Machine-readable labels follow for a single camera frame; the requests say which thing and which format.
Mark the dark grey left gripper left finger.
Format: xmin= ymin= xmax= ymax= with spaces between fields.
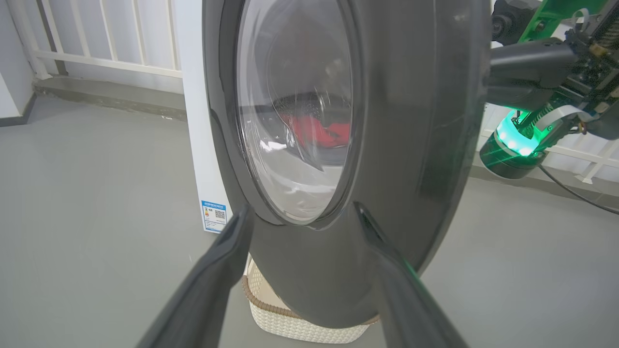
xmin=135 ymin=205 xmax=254 ymax=348

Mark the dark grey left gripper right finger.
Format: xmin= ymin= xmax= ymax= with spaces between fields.
xmin=354 ymin=202 xmax=470 ymax=348

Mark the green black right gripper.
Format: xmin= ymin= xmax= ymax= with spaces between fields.
xmin=485 ymin=0 xmax=619 ymax=145

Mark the dark round glass washer door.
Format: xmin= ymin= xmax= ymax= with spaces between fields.
xmin=202 ymin=0 xmax=493 ymax=329

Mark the red garment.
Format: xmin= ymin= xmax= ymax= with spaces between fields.
xmin=328 ymin=122 xmax=352 ymax=145
xmin=281 ymin=114 xmax=339 ymax=149

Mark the cream perforated basket brown rim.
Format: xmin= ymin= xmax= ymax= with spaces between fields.
xmin=242 ymin=254 xmax=380 ymax=345

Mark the white front-load washing machine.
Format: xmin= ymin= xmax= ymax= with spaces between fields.
xmin=172 ymin=0 xmax=234 ymax=234

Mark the blue white energy label sticker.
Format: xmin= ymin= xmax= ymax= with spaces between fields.
xmin=201 ymin=200 xmax=228 ymax=233

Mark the grey concrete curb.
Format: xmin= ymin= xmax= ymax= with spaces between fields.
xmin=33 ymin=76 xmax=619 ymax=211

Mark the white metal railing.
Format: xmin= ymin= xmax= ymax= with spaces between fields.
xmin=7 ymin=0 xmax=619 ymax=184

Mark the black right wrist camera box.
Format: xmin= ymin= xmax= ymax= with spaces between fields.
xmin=491 ymin=0 xmax=537 ymax=46

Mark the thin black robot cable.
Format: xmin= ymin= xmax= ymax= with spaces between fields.
xmin=538 ymin=163 xmax=619 ymax=216

